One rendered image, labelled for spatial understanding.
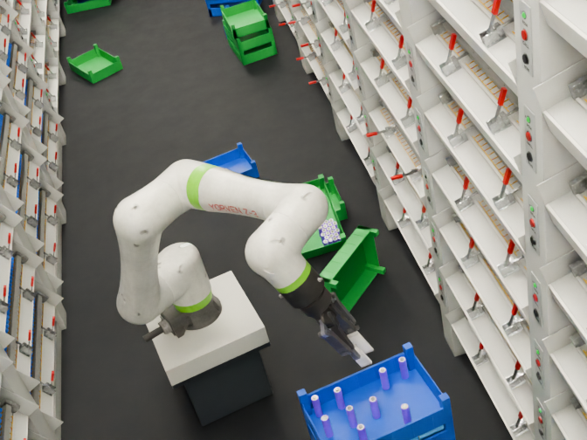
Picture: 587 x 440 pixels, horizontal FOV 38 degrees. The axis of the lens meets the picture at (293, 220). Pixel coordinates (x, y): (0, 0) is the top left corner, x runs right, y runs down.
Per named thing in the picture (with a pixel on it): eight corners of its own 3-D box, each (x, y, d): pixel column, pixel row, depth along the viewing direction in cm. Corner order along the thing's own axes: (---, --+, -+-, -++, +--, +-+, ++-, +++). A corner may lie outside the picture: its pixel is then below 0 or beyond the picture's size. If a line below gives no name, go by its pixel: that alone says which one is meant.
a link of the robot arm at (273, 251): (226, 253, 184) (253, 256, 175) (259, 210, 189) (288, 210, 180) (265, 294, 191) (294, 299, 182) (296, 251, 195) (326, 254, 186)
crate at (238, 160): (196, 202, 370) (191, 188, 365) (183, 180, 386) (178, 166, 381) (259, 176, 376) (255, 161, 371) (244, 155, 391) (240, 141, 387)
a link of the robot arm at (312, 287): (310, 283, 182) (316, 254, 189) (267, 301, 188) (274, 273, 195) (327, 301, 185) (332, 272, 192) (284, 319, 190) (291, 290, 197)
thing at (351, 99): (373, 154, 318) (357, 127, 310) (333, 82, 367) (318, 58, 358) (421, 126, 316) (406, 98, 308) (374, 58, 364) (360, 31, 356)
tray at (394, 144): (432, 220, 251) (420, 198, 245) (373, 121, 299) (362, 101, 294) (493, 185, 249) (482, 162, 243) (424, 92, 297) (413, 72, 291)
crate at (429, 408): (334, 475, 191) (328, 453, 186) (302, 412, 207) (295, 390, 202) (453, 420, 196) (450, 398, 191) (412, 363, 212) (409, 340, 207)
